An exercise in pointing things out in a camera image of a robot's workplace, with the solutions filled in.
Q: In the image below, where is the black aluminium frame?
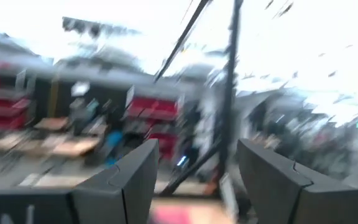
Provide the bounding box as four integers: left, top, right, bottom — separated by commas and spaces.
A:
152, 0, 245, 200

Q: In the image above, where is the white paper sign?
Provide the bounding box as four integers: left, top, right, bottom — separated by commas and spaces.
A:
70, 81, 91, 97

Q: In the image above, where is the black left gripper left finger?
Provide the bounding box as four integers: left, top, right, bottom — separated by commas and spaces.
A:
70, 138, 160, 224

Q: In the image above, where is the blue container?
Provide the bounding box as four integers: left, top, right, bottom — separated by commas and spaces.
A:
104, 129, 126, 167

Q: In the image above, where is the silver aluminium bracket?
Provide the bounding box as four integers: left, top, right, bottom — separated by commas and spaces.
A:
219, 174, 241, 222

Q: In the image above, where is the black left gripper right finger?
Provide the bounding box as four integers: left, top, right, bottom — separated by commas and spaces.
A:
236, 138, 313, 224

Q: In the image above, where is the wooden desk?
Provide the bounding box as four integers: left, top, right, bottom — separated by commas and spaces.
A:
0, 116, 105, 159

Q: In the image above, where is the red plastic bin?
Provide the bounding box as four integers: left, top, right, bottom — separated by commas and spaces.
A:
149, 203, 204, 224

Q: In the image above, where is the grey metal shelving unit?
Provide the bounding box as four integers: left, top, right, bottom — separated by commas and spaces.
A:
124, 85, 186, 162

